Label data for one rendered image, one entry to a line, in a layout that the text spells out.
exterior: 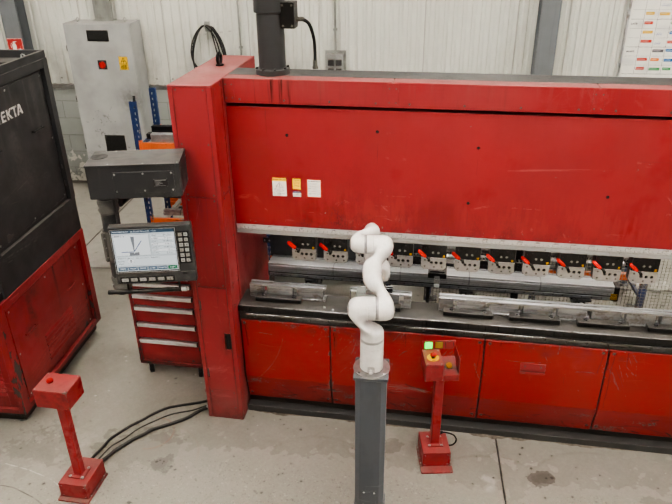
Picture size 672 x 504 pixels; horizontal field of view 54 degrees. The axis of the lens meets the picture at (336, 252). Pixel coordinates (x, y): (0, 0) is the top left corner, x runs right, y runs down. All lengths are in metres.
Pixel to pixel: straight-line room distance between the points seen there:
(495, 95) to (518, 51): 4.30
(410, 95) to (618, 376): 2.13
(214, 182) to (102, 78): 4.64
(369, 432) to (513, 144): 1.74
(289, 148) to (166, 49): 4.64
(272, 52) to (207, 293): 1.51
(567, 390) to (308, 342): 1.66
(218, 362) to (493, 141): 2.24
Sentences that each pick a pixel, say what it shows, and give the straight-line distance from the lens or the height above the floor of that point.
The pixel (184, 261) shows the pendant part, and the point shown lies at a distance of 3.79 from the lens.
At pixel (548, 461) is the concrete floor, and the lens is 4.57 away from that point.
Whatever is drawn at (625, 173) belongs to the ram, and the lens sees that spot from 3.89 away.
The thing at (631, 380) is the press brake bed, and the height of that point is 0.56.
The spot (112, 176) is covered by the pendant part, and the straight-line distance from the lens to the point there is 3.68.
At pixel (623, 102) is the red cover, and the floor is 2.23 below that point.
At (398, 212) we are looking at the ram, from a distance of 3.89.
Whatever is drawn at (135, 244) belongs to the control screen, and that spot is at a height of 1.49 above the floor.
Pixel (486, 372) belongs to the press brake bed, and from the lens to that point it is 4.31.
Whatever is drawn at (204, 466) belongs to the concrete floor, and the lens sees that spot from 4.45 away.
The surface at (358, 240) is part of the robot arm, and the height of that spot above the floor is 1.59.
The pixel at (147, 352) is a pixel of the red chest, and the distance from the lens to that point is 5.14.
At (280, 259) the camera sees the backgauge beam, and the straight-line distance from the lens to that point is 4.55.
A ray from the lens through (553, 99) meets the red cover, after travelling 3.68.
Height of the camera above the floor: 3.10
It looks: 27 degrees down
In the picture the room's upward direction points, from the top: 1 degrees counter-clockwise
